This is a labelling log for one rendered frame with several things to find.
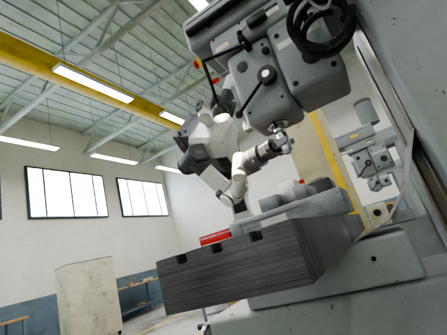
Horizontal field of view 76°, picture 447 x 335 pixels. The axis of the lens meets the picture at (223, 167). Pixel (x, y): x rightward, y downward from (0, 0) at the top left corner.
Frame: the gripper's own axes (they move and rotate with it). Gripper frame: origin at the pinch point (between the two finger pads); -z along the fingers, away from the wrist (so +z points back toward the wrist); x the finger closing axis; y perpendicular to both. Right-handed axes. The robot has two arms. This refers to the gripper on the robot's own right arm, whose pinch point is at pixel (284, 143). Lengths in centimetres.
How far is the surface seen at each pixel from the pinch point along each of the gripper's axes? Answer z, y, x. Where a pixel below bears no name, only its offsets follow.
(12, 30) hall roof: 491, -491, 39
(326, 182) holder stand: 2.1, 15.3, 30.7
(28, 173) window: 803, -310, 133
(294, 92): -13.8, -11.7, -8.3
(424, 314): -25, 59, -11
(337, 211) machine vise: -17.4, 30.6, -20.1
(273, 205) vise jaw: -1.5, 23.5, -23.7
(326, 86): -21.8, -11.1, 0.0
